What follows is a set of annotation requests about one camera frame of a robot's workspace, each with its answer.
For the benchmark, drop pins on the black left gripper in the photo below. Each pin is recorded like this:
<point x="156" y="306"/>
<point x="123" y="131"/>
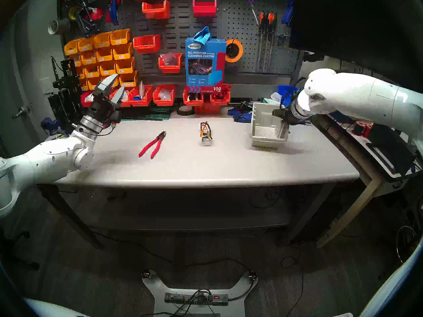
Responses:
<point x="102" y="110"/>

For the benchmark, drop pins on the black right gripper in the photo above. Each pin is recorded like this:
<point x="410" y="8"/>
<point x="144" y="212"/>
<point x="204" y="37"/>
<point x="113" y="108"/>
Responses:
<point x="289" y="116"/>

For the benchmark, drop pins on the beige plastic storage bin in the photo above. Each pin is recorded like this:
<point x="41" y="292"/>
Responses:
<point x="264" y="138"/>

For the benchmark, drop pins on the orange black safety glasses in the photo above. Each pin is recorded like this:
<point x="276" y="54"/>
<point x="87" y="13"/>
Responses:
<point x="206" y="134"/>

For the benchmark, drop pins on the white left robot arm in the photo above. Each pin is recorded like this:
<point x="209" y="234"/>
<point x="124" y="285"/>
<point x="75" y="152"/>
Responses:
<point x="43" y="161"/>

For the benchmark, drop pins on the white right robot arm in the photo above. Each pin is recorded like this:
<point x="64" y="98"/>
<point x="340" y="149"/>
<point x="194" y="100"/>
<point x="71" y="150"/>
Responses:
<point x="363" y="95"/>

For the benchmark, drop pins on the green white Kimtech wipes box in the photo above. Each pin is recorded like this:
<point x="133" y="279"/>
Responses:
<point x="269" y="101"/>

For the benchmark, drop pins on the blue cleaning cloths box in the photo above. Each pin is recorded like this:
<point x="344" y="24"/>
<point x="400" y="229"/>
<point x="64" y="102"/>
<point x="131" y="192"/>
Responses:
<point x="205" y="75"/>

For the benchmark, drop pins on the yellow bin labelled M2.5-5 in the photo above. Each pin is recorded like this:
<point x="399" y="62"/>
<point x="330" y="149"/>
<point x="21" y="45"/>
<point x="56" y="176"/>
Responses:
<point x="116" y="82"/>

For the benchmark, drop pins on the clear plastic parts bag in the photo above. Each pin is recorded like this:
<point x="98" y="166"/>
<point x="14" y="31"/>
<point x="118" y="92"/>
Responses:
<point x="164" y="94"/>
<point x="169" y="58"/>
<point x="125" y="95"/>

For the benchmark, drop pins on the yellow bin labelled M4 HEX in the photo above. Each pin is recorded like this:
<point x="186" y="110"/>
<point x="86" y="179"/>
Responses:
<point x="129" y="80"/>

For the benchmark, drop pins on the yellow bin labelled M3-8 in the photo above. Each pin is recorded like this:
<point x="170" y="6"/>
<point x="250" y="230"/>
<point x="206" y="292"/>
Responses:
<point x="107" y="70"/>

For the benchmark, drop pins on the yellow bin labelled M2.5-6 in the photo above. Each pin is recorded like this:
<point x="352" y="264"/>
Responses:
<point x="92" y="85"/>

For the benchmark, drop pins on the blue plastic bin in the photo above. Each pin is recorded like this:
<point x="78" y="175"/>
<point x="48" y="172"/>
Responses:
<point x="285" y="91"/>

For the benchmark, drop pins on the yellow bin labelled M3-6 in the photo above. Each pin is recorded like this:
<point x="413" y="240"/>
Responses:
<point x="125" y="68"/>

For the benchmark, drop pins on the white plastic parts bags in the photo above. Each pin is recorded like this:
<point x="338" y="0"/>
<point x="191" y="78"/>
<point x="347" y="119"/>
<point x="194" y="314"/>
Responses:
<point x="88" y="97"/>

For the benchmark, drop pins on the yellow bin labelled M3-12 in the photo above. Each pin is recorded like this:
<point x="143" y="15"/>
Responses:
<point x="92" y="73"/>

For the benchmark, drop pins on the white paper packet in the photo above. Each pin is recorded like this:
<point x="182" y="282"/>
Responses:
<point x="141" y="88"/>

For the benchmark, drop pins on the yellow plastic parts bin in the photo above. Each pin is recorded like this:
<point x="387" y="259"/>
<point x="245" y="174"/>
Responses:
<point x="85" y="86"/>
<point x="76" y="62"/>
<point x="82" y="74"/>

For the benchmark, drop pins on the black circuit board device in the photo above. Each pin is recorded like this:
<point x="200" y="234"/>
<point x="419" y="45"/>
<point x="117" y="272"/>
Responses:
<point x="244" y="107"/>

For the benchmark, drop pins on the yellow bin labelled M4-6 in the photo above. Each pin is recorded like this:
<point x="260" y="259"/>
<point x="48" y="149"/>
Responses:
<point x="104" y="56"/>

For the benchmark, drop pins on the yellow bin labelled M3-4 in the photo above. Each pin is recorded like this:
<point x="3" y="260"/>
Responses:
<point x="122" y="54"/>

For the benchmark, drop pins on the plain blue bar clamp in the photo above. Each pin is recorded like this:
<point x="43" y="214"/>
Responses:
<point x="239" y="116"/>

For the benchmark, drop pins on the yellow bin labelled M4X4X6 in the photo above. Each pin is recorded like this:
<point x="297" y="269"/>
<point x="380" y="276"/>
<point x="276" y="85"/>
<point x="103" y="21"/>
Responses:
<point x="89" y="60"/>

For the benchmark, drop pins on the black metal stand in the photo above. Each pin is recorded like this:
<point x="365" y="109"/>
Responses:
<point x="66" y="78"/>

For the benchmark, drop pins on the green cutting mat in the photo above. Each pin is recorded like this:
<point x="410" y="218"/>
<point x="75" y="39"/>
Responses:
<point x="155" y="116"/>

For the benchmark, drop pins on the yellow bin labelled M3X6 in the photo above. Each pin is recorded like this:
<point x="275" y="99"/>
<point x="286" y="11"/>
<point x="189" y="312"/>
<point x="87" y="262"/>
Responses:
<point x="119" y="40"/>

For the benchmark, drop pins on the yellow bin labelled M3X5 BAG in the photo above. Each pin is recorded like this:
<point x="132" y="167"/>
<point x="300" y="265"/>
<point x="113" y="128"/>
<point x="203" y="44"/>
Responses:
<point x="86" y="47"/>

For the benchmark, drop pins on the yellow bin labelled M3X5X4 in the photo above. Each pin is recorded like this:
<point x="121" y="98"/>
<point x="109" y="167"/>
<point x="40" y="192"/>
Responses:
<point x="72" y="50"/>

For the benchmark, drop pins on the black soldering iron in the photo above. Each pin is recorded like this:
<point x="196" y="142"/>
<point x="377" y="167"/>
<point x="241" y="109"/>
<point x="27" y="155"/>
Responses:
<point x="55" y="70"/>

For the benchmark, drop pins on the grey C-clamp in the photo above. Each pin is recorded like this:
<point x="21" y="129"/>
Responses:
<point x="86" y="25"/>

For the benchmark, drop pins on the black tape roll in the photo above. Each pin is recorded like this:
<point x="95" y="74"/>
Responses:
<point x="180" y="112"/>

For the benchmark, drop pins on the orange tape roll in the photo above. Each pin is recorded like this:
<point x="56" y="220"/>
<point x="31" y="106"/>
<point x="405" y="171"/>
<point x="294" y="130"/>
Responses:
<point x="240" y="52"/>

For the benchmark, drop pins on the grey perforated pegboard panel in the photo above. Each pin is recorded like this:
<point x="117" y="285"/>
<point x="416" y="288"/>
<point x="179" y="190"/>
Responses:
<point x="127" y="19"/>
<point x="238" y="19"/>

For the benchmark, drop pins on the blue bench vise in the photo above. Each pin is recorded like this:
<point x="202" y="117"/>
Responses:
<point x="49" y="124"/>

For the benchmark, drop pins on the red tape roll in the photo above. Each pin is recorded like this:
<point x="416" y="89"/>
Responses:
<point x="98" y="14"/>

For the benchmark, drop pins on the yellow tape roll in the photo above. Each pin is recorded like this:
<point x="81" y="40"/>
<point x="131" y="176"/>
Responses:
<point x="72" y="13"/>

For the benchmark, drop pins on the dark louvered bin panel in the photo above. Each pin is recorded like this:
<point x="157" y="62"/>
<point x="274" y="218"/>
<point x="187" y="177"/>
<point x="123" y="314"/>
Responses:
<point x="180" y="32"/>

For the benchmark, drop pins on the orange black screwdriver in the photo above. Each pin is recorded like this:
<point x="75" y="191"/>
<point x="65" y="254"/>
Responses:
<point x="269" y="22"/>
<point x="274" y="24"/>

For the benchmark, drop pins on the blue spring clamps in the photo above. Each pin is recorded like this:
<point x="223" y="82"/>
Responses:
<point x="288" y="12"/>

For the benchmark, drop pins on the blue microfiber cloth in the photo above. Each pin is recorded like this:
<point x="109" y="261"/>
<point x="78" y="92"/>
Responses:
<point x="202" y="35"/>

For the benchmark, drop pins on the black flat tray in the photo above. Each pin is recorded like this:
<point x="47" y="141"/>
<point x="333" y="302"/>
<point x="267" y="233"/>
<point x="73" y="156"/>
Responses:
<point x="390" y="148"/>

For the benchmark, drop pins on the black monitor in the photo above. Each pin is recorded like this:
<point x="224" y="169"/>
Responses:
<point x="357" y="22"/>

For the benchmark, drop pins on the beige wooden side table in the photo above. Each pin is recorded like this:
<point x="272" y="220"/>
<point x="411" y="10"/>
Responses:
<point x="347" y="214"/>

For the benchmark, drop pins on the black power strip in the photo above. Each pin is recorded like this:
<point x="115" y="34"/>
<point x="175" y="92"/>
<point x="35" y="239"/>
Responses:
<point x="188" y="299"/>

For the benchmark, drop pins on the white light switch plate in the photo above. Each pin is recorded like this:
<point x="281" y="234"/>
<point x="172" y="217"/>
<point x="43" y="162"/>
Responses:
<point x="44" y="86"/>

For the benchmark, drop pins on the silver duct tape roll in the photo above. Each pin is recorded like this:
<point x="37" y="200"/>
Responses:
<point x="61" y="25"/>

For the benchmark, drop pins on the grey workbench frame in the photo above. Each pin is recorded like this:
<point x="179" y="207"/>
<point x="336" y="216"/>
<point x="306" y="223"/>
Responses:
<point x="185" y="222"/>

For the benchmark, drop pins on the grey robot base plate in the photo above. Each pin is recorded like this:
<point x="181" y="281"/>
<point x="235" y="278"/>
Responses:
<point x="155" y="291"/>

